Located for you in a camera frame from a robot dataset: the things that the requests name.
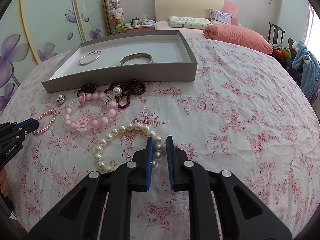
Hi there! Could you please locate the small pink pearl bracelet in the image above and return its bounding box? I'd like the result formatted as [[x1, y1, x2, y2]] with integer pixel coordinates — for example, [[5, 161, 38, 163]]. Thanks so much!
[[33, 109, 58, 136]]

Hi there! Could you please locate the large pink bead bracelet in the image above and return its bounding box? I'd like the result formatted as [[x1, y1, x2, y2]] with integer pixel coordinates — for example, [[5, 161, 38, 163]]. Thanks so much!
[[62, 91, 118, 132]]

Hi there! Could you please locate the dark red bead necklace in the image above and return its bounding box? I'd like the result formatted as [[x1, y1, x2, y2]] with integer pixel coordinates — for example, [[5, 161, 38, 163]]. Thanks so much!
[[103, 78, 147, 110]]

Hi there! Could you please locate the thin silver bangle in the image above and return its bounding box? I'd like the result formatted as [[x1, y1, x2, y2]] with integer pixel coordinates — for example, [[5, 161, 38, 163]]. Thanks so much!
[[78, 50, 101, 66]]

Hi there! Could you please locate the wide silver bangle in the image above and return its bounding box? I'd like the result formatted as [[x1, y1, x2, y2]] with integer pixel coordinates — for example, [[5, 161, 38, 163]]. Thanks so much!
[[120, 53, 153, 66]]

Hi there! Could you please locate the left hand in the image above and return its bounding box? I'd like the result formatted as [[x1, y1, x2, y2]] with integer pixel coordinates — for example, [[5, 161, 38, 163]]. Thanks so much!
[[0, 168, 10, 197]]

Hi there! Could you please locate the floral pink tablecloth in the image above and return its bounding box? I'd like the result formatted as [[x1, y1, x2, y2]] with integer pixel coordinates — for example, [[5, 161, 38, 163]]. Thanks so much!
[[1, 38, 319, 236]]

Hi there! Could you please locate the sliding wardrobe with flowers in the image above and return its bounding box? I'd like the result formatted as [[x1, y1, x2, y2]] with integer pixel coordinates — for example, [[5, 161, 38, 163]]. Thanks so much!
[[1, 0, 108, 110]]

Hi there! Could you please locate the pink bedside table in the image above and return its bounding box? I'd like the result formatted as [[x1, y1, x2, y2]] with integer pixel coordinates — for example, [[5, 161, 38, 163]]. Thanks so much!
[[124, 24, 155, 33]]

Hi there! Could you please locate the grey cardboard tray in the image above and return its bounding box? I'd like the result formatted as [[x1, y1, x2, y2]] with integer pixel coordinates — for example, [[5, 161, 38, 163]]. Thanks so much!
[[42, 30, 197, 93]]

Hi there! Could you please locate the plush toy display tube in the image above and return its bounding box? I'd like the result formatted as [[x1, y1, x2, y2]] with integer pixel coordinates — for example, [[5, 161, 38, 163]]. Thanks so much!
[[106, 0, 125, 35]]

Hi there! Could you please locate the blue plush robe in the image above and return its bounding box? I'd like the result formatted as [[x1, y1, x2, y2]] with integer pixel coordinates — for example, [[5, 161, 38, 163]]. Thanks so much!
[[292, 41, 319, 104]]

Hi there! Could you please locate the folded salmon duvet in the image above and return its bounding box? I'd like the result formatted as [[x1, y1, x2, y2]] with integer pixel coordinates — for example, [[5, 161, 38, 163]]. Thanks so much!
[[203, 24, 273, 55]]

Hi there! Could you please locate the beige pink headboard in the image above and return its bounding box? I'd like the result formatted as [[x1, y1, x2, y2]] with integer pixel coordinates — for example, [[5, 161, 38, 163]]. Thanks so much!
[[155, 0, 238, 25]]

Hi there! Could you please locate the bed with pink sheet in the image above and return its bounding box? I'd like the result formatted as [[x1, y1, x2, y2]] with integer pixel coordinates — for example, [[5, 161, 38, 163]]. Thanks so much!
[[155, 21, 205, 38]]

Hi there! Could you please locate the dark wooden chair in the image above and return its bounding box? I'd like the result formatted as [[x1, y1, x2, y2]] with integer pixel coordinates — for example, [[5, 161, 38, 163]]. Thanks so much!
[[267, 22, 285, 44]]

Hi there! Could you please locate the floral white pillow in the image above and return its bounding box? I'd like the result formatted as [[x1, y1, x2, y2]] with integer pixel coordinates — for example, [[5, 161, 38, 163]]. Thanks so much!
[[168, 16, 212, 29]]

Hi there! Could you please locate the purple patterned pillow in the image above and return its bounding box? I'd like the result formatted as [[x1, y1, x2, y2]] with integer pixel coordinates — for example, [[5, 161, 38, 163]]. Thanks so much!
[[209, 9, 233, 24]]

